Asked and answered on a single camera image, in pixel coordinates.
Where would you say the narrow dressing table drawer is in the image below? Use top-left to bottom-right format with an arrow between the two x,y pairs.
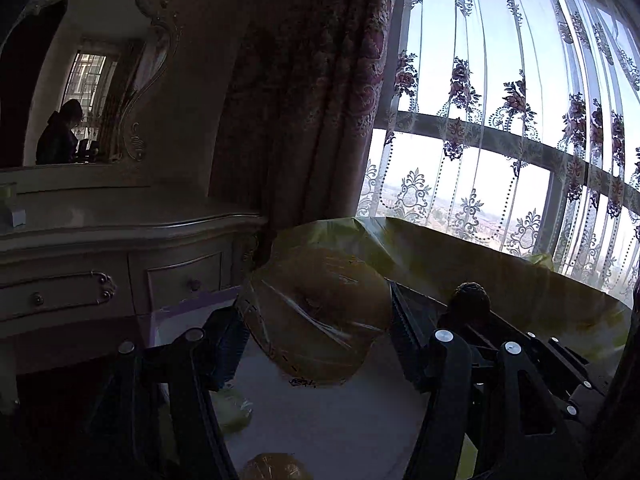
145,251 -> 226,307

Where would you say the yellow checked plastic tablecloth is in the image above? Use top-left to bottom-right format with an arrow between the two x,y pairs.
220,216 -> 635,480

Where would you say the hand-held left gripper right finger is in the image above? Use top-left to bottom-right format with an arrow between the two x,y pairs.
389,282 -> 588,480

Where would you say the wide dressing table drawer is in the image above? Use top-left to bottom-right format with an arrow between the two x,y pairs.
0,270 -> 118,322

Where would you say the orange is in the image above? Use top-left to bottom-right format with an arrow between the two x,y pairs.
239,452 -> 315,480

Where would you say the sheer floral lace curtain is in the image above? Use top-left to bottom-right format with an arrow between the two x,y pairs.
356,0 -> 640,303

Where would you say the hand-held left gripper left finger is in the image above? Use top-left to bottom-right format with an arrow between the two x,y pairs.
95,305 -> 248,480

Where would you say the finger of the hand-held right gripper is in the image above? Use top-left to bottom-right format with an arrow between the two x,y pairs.
437,312 -> 583,423
482,310 -> 613,396

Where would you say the small brown wrinkled fruit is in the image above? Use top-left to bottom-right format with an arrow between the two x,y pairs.
446,282 -> 492,322

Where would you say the cream carved dressing table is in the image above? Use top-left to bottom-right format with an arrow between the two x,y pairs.
0,162 -> 271,413

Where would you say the heavy floral curtain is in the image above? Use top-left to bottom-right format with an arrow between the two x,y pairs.
210,0 -> 401,268

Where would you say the grey window rail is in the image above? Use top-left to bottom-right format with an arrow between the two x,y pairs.
374,110 -> 640,192

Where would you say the ornate framed mirror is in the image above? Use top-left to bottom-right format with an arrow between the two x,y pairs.
0,0 -> 182,168

